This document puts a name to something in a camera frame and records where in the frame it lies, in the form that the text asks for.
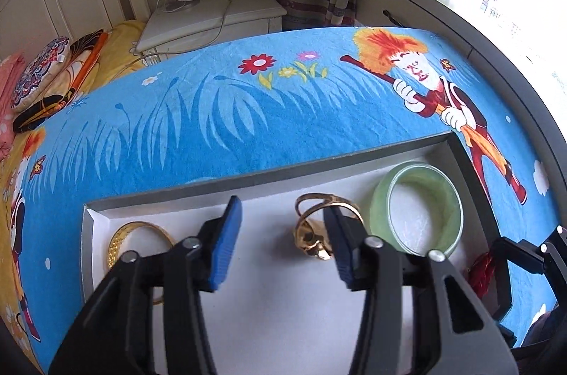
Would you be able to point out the round patterned pillow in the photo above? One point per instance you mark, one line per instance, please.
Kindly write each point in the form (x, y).
(40, 69)

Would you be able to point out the grey cardboard box tray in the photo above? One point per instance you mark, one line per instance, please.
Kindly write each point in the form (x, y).
(274, 198)

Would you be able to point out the white nightstand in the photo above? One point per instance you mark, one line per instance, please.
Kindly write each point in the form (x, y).
(199, 21)

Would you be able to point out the yellow printed bed sheet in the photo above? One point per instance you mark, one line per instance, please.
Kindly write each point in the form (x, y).
(119, 47)

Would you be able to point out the green jade bangle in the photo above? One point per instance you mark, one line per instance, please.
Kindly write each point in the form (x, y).
(381, 202)

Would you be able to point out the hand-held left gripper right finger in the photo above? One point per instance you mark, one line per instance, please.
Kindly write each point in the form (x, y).
(341, 246)

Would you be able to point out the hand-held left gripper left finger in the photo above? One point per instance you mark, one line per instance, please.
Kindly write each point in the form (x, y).
(226, 242)

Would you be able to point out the blue printed blanket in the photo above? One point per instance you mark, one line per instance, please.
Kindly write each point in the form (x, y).
(221, 114)

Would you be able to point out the pink floral quilt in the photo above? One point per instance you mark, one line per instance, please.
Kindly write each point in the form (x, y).
(9, 100)

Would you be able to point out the black orange patterned pillow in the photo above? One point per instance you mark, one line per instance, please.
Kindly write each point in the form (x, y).
(77, 69)

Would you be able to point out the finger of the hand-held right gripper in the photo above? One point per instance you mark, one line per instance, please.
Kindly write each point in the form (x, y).
(559, 264)
(505, 255)

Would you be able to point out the red rose ornament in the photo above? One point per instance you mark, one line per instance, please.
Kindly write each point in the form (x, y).
(480, 273)

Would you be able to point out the gold bangle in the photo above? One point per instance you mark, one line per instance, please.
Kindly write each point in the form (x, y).
(116, 237)

